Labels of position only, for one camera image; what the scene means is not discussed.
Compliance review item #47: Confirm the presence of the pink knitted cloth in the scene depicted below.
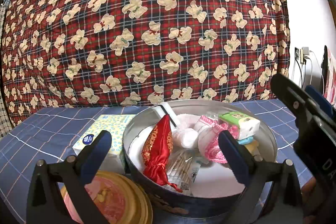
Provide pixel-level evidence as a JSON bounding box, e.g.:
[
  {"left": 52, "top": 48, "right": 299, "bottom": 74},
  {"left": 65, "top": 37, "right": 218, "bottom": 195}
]
[{"left": 194, "top": 115, "right": 239, "bottom": 164}]

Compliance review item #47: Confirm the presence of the white black melamine sponge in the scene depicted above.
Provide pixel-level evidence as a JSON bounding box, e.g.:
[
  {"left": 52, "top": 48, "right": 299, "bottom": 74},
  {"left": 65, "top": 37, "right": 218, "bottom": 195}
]
[{"left": 152, "top": 102, "right": 178, "bottom": 129}]

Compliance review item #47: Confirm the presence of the wall power outlet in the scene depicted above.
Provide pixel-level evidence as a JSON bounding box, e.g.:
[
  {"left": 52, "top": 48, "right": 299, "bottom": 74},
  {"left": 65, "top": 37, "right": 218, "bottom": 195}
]
[{"left": 294, "top": 48, "right": 301, "bottom": 61}]

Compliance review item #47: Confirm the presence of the clear plastic swab bag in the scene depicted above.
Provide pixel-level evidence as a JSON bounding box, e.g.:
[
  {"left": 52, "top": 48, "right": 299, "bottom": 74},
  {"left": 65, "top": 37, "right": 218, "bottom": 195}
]
[{"left": 167, "top": 148, "right": 203, "bottom": 196}]

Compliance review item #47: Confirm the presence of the white charger cable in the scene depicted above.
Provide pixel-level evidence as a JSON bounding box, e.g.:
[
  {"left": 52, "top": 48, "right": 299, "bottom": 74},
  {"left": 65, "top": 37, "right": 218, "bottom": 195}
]
[{"left": 292, "top": 50, "right": 326, "bottom": 88}]

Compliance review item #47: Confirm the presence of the white tissue pack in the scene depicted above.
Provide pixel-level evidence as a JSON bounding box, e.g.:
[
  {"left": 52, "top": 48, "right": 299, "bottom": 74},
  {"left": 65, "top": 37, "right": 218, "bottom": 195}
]
[{"left": 72, "top": 114, "right": 136, "bottom": 162}]

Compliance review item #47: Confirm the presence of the white foam roll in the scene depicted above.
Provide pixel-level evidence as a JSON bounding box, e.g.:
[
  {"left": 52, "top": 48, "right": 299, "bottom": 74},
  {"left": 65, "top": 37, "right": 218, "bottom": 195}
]
[{"left": 171, "top": 114, "right": 200, "bottom": 149}]

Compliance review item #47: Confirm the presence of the green pocket tissue pack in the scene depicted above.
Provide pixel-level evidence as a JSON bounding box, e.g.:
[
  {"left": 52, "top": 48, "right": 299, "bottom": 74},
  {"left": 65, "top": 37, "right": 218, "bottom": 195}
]
[{"left": 219, "top": 111, "right": 260, "bottom": 140}]

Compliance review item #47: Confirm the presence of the teal soft object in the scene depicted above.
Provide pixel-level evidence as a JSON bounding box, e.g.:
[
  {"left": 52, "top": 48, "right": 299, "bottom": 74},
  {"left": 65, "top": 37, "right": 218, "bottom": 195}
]
[{"left": 238, "top": 136, "right": 254, "bottom": 145}]

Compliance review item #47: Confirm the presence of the red plaid bear blanket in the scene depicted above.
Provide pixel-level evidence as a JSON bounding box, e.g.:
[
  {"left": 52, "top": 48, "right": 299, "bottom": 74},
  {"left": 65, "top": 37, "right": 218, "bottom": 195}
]
[{"left": 1, "top": 0, "right": 290, "bottom": 125}]

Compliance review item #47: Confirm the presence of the pink gold tin lid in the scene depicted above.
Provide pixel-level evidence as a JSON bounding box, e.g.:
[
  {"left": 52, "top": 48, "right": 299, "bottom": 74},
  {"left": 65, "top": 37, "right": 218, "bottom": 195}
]
[{"left": 60, "top": 170, "right": 153, "bottom": 224}]

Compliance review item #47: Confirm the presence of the tan square sponge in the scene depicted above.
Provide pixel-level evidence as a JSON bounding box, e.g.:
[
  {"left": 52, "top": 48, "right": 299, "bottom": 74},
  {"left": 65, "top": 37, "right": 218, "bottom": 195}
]
[{"left": 245, "top": 140, "right": 260, "bottom": 156}]

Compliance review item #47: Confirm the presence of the green white checked cloth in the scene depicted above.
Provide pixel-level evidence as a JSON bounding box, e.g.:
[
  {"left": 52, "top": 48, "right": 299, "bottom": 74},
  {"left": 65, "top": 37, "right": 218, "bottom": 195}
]
[{"left": 0, "top": 5, "right": 13, "bottom": 139}]

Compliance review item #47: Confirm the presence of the white charger plug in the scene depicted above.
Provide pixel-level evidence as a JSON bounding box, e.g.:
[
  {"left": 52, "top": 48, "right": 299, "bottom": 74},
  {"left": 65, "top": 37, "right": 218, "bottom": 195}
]
[{"left": 300, "top": 47, "right": 310, "bottom": 64}]

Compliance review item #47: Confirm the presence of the blue plaid tablecloth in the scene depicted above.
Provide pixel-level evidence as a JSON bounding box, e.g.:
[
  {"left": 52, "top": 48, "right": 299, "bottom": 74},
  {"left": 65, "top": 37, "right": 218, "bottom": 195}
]
[{"left": 1, "top": 100, "right": 312, "bottom": 223}]

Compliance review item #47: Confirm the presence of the red satin drawstring pouch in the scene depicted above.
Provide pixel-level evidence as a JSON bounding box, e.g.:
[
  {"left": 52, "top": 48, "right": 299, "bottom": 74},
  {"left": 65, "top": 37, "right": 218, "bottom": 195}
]
[{"left": 141, "top": 114, "right": 183, "bottom": 193}]

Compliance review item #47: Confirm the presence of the round metal tin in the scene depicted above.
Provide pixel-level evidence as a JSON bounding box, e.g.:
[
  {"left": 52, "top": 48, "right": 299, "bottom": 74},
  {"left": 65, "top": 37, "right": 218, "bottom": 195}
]
[{"left": 122, "top": 99, "right": 279, "bottom": 218}]

